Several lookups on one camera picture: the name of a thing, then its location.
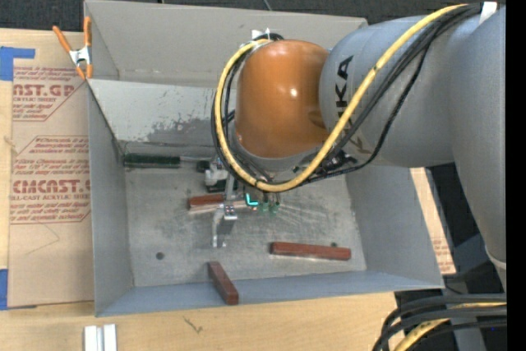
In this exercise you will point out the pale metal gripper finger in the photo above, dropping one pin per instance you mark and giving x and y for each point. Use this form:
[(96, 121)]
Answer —
[(222, 227)]

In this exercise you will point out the red-brown flat block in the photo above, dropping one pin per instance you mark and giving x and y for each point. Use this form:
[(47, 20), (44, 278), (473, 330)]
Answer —
[(204, 200), (310, 250), (223, 283)]

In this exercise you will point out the grey metal bin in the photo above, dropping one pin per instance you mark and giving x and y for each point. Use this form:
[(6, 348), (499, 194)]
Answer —
[(172, 226)]

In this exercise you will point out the dark green flat block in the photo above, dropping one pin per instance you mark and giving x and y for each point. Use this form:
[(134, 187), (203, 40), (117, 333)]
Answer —
[(151, 160)]

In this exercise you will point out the brown cardboard board, red print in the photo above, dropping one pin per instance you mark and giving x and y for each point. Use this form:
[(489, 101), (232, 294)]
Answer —
[(49, 250)]

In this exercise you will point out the black cylinder on white bracket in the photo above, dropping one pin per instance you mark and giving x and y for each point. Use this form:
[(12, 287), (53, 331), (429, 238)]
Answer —
[(214, 176)]

